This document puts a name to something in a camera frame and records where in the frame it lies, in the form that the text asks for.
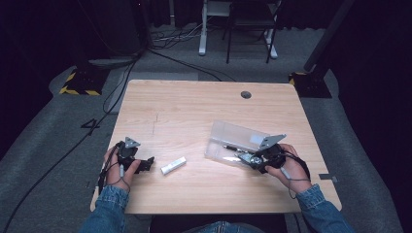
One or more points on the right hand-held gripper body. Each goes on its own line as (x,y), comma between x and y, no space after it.
(273,155)

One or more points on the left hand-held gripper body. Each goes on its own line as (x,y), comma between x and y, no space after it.
(128,155)

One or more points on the black pen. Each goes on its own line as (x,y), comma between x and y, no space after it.
(234,148)

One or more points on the clear plastic pencil case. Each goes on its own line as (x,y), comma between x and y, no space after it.
(230,136)

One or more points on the person's right hand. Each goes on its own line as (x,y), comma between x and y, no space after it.
(291,171)

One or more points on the person's left hand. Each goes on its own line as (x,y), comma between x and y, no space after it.
(115,176)

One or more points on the grey tape strip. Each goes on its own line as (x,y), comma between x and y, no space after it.
(327,176)

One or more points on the person's denim lap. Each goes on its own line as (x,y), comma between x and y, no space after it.
(226,227)

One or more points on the black yellow-striped stand base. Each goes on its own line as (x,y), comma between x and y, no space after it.
(85,82)
(310,85)

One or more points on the black stand pole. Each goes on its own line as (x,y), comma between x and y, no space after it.
(327,35)

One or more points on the black chair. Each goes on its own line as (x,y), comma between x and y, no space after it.
(249,19)

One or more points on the white desk frame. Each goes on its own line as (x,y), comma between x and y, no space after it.
(203,39)

